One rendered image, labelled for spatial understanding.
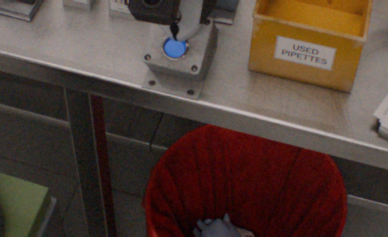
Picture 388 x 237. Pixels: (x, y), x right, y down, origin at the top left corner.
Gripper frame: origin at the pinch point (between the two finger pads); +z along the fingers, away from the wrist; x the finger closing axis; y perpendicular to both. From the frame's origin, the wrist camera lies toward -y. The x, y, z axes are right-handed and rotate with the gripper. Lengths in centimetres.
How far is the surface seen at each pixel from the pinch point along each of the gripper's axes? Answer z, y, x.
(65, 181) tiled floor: 95, 31, 36
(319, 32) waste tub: -1.5, 4.6, -15.6
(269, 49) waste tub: 3.4, 4.4, -10.2
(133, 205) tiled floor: 95, 30, 18
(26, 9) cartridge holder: 6.5, 4.7, 21.6
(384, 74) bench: 8.1, 9.2, -24.5
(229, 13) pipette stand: 7.0, 12.1, -3.5
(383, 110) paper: 6.6, 2.4, -25.1
